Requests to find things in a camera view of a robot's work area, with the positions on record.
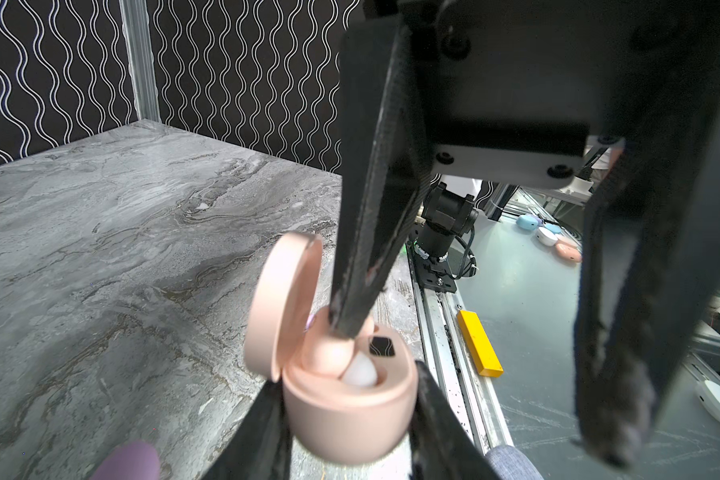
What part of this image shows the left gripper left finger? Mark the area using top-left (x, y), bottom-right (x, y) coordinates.
top-left (202, 381), bottom-right (293, 480)

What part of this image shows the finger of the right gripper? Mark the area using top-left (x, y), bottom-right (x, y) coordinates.
top-left (574, 104), bottom-right (720, 468)
top-left (329, 17), bottom-right (432, 338)

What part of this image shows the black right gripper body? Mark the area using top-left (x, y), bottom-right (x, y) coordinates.
top-left (362, 0), bottom-right (720, 192)

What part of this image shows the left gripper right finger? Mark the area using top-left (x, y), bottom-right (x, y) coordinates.
top-left (409, 360), bottom-right (498, 480)

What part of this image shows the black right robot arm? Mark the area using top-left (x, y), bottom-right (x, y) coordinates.
top-left (330, 1), bottom-right (720, 469)

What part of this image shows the yellow block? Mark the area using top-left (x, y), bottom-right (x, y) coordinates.
top-left (457, 310), bottom-right (504, 378)

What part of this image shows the aluminium front rail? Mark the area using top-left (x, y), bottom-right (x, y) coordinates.
top-left (406, 248), bottom-right (514, 452)

